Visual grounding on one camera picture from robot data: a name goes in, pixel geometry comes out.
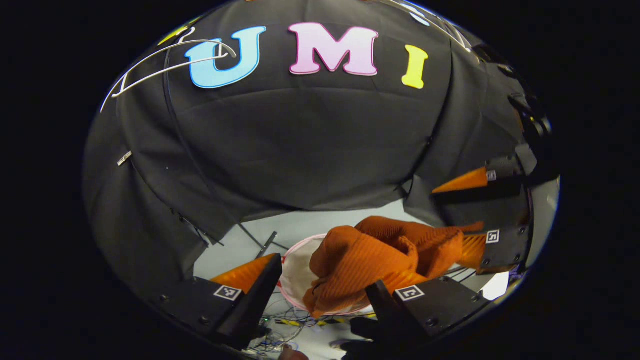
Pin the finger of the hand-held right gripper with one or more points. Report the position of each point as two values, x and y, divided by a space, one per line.
467 181
505 250

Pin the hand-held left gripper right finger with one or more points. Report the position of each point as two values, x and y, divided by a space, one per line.
395 315

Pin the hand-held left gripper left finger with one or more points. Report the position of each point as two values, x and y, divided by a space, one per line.
250 305

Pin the white laundry hamper pink rim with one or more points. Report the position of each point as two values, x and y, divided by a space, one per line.
297 272

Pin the empty white plastic hanger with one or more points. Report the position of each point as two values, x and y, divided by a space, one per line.
150 76

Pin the black backdrop cloth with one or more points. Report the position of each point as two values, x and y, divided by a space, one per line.
310 145

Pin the small metal clip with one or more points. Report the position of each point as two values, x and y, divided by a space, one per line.
124 158

